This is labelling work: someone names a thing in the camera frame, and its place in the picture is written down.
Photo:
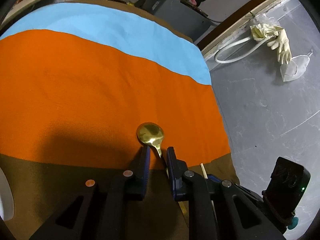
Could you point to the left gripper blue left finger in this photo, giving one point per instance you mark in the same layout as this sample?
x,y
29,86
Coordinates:
x,y
103,211

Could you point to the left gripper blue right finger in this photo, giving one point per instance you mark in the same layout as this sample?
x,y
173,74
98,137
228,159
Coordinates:
x,y
217,209

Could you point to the wooden chopstick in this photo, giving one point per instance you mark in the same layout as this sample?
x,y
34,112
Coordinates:
x,y
204,173

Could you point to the gold spoon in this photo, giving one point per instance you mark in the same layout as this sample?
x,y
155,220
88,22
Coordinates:
x,y
151,134

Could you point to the white utensil holder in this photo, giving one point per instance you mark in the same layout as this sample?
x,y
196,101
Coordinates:
x,y
7,200

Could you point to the white mesh strainer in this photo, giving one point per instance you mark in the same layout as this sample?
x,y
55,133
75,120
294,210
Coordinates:
x,y
295,68

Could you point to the striped blue orange brown cloth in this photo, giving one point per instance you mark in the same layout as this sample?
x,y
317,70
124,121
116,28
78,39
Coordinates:
x,y
77,79

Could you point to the cream rubber gloves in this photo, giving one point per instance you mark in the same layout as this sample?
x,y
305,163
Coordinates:
x,y
275,38

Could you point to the grey cabinet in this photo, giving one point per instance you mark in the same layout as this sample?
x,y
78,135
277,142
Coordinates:
x,y
182,15

